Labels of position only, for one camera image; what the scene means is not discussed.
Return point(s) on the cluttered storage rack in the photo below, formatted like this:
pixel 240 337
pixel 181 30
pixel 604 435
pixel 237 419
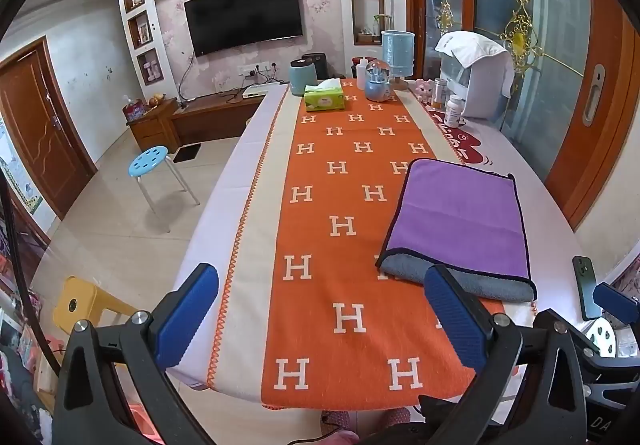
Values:
pixel 20 350

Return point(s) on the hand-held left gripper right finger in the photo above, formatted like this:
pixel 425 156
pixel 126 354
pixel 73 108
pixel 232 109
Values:
pixel 455 320

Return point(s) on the pink toy figure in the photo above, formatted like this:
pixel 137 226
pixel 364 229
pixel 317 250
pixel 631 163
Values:
pixel 422 90

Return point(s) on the white pill bottle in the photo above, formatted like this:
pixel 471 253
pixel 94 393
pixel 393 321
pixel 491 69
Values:
pixel 454 112

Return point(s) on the wooden framed glass sliding door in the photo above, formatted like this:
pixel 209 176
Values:
pixel 600 100

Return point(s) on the blue round stool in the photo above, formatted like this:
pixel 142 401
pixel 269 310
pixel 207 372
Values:
pixel 147 160

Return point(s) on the black small appliance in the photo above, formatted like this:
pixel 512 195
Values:
pixel 317 65

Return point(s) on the black flat television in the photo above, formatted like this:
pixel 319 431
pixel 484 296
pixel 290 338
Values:
pixel 245 12

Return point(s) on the pink bag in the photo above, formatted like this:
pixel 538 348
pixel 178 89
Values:
pixel 133 111

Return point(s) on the purple and grey towel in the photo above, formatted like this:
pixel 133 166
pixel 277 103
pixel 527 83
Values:
pixel 460 210

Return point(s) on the orange letter-print blanket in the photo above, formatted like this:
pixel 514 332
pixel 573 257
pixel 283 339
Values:
pixel 320 185

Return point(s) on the wooden television cabinet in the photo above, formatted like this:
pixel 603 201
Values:
pixel 200 115

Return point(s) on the blue pen holder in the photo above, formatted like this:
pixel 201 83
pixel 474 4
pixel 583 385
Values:
pixel 377 87

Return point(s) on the white perforated plastic stool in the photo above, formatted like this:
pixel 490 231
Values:
pixel 602 337

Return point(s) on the jar with metal lid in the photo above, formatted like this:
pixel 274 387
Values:
pixel 439 92

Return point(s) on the colourful wall poster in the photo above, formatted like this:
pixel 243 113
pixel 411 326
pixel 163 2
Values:
pixel 20 175

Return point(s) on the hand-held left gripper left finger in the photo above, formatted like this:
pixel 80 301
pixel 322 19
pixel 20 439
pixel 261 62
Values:
pixel 187 312

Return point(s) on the dark green smartphone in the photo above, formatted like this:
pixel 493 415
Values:
pixel 584 285

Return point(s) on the light blue plastic bin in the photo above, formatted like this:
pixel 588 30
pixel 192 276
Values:
pixel 397 52

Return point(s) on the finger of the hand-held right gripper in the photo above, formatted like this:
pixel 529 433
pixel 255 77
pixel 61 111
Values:
pixel 617 302

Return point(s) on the white set-top box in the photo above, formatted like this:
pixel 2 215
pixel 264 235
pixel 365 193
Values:
pixel 257 91

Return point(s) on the yellow plastic stool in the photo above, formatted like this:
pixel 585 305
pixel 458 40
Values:
pixel 85 300

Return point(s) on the brown wooden door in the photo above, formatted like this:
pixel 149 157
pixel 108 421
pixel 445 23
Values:
pixel 37 125

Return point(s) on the green tissue box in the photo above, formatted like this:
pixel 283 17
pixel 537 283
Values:
pixel 324 97

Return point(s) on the teal canister with black lid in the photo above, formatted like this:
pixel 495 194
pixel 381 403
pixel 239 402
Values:
pixel 301 77

